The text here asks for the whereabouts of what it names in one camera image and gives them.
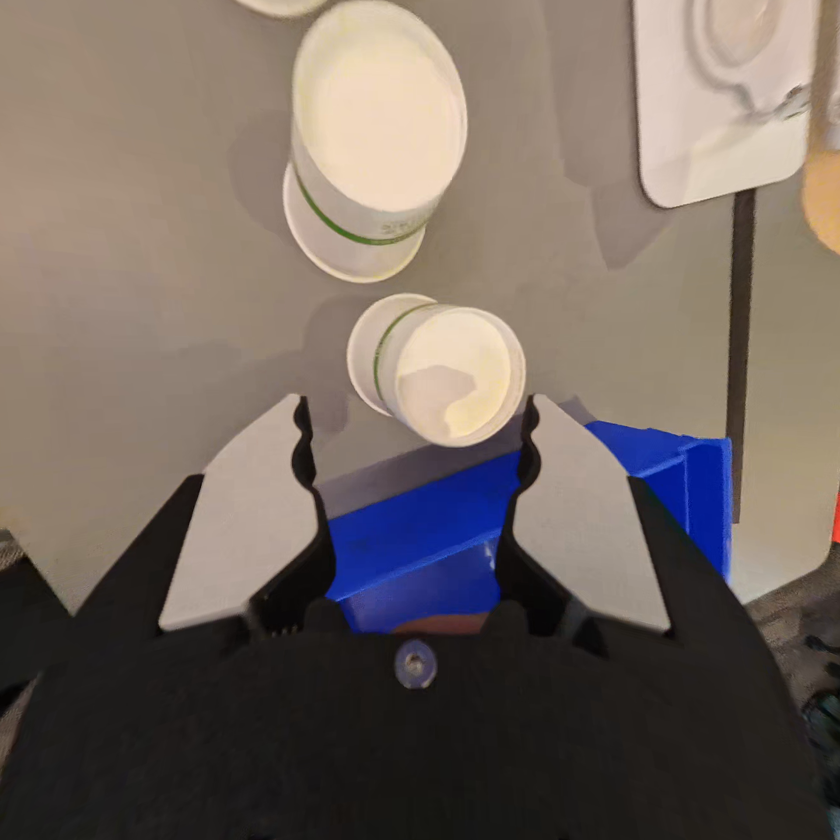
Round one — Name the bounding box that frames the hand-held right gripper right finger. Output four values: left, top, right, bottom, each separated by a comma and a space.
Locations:
495, 394, 673, 642

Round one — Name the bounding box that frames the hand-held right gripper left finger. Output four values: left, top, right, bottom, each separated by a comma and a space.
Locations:
157, 394, 338, 641

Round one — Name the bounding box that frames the blue plastic bin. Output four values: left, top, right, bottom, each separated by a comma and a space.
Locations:
325, 420, 733, 635

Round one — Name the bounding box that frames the white paper cup green band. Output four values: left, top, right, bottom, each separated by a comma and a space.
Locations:
346, 293, 528, 450
233, 0, 330, 18
281, 0, 469, 285

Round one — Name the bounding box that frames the person's right hand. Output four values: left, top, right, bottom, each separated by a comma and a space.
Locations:
387, 615, 490, 635

